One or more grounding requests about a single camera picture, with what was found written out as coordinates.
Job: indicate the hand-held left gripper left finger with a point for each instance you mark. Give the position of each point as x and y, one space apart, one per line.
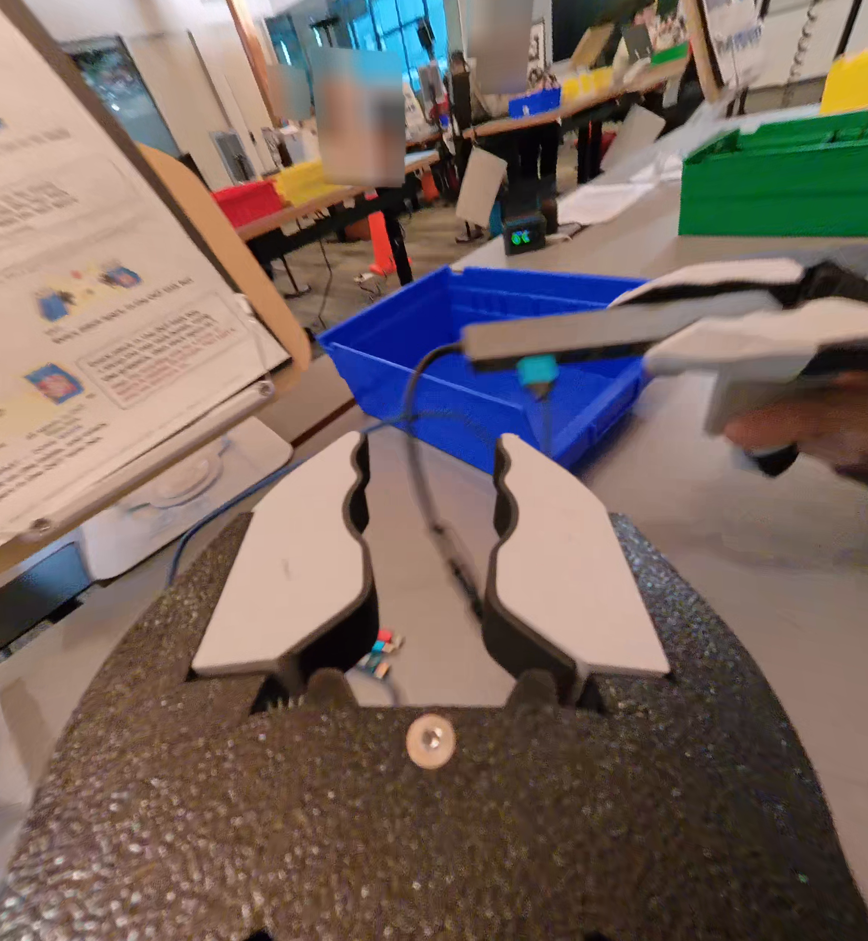
294 566

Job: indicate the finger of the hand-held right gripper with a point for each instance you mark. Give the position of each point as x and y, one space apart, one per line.
720 276
772 334

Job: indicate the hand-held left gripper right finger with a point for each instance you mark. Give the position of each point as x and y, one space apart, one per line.
581 581

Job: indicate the slim grey USB hub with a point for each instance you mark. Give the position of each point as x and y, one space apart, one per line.
588 334

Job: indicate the blue plastic bin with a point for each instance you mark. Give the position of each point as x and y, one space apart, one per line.
441 323

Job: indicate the person's right hand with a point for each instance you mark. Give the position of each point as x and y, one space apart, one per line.
845 419

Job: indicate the green plastic bin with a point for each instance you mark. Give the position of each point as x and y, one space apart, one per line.
794 184

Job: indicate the white paper sheets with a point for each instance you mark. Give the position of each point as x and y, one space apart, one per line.
603 202

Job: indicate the small device with green display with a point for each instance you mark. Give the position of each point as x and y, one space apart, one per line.
524 235

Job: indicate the large yellow plastic bin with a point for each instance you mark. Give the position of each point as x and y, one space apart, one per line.
864 77

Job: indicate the small blue bin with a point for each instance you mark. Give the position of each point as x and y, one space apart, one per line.
535 104

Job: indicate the hanging white board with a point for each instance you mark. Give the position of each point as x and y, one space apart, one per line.
480 187

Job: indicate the black stand base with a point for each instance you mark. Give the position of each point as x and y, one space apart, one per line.
15 603

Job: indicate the tan wooden board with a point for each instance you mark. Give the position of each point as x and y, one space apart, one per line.
235 250

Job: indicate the orange cone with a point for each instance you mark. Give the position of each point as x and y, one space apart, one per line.
384 246

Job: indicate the printed instruction sheet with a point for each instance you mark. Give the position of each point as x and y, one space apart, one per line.
74 294

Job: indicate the red plastic bin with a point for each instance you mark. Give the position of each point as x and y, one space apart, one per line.
247 202

